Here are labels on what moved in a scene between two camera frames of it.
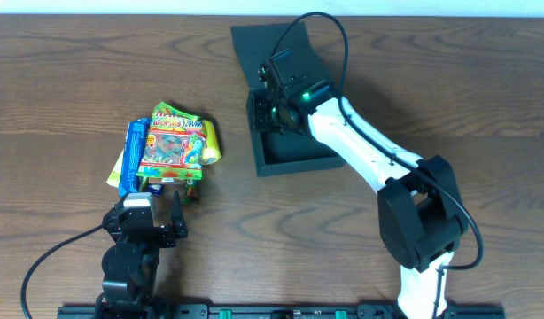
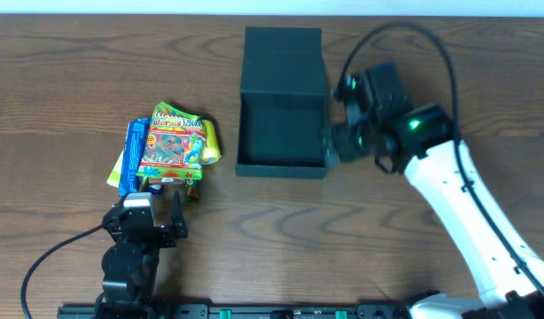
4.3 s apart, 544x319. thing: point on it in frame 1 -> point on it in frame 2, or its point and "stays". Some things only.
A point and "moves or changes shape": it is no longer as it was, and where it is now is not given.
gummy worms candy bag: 174,145 stays
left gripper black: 159,234 stays
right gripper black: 263,106 -> 332,144
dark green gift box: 299,148 moves or changes shape
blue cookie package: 136,136 stays
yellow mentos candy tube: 213,153 stays
